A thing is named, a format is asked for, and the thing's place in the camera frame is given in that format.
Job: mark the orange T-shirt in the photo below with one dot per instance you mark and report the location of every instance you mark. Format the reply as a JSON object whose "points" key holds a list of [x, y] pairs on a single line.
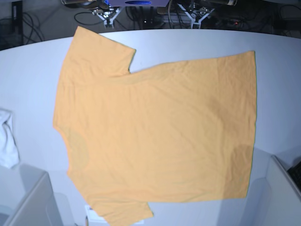
{"points": [[176, 132]]}

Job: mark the white slotted tray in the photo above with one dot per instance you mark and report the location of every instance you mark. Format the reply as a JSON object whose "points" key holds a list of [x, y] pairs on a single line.
{"points": [[93, 218]]}

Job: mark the white cloth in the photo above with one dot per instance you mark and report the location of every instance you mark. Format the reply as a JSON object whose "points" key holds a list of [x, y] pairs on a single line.
{"points": [[9, 154]]}

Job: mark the grey box right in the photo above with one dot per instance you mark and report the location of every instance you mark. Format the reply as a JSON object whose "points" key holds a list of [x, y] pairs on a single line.
{"points": [[273, 200]]}

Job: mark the grey box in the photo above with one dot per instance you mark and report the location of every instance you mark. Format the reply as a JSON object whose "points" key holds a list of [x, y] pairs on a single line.
{"points": [[273, 200], [27, 198]]}

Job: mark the grey box left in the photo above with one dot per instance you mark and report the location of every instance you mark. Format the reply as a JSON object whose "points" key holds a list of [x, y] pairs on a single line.
{"points": [[27, 198]]}

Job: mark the black keyboard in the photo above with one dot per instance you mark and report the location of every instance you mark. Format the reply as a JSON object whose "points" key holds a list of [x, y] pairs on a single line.
{"points": [[295, 174]]}

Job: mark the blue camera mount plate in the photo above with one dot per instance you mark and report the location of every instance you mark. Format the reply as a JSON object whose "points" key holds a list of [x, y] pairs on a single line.
{"points": [[127, 3]]}

